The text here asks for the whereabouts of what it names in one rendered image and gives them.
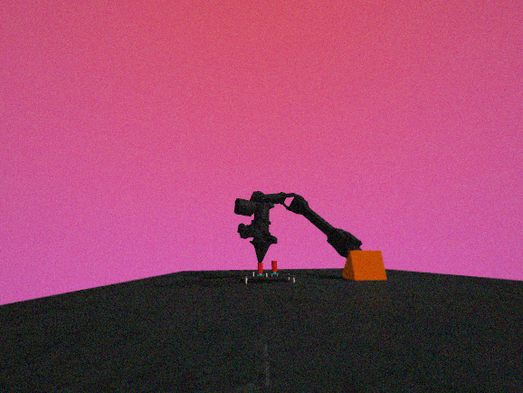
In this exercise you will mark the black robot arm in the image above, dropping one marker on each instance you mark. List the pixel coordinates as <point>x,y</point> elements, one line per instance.
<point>260,205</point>

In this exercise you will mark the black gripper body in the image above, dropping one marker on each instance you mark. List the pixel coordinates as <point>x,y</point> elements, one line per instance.
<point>260,231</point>

